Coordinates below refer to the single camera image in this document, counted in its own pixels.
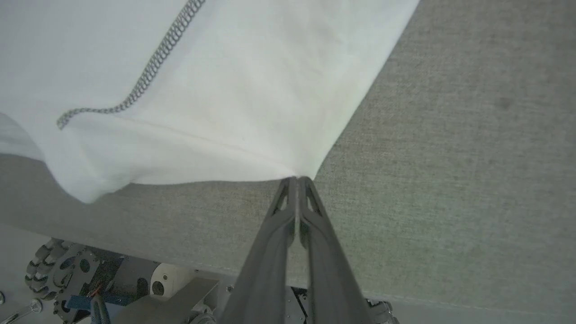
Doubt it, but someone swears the grey fabric sofa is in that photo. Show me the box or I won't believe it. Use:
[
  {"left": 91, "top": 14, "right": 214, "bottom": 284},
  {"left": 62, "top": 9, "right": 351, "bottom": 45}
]
[{"left": 0, "top": 0, "right": 576, "bottom": 315}]

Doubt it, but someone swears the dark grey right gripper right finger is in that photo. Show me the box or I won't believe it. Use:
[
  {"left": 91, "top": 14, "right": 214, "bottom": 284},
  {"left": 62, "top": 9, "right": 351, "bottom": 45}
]
[{"left": 298, "top": 176, "right": 372, "bottom": 324}]

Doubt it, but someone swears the grey robot wheeled base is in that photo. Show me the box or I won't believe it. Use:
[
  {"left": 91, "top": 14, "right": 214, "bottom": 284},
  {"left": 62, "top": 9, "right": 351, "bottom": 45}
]
[{"left": 54, "top": 247, "right": 374, "bottom": 324}]

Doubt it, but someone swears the white cloth garment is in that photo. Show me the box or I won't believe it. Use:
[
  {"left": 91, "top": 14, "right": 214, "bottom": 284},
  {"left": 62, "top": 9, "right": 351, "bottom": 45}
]
[{"left": 0, "top": 0, "right": 421, "bottom": 204}]

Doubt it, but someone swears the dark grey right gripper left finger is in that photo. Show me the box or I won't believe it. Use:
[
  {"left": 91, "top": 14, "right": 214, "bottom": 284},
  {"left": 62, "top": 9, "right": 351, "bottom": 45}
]
[{"left": 220, "top": 176, "right": 297, "bottom": 324}]

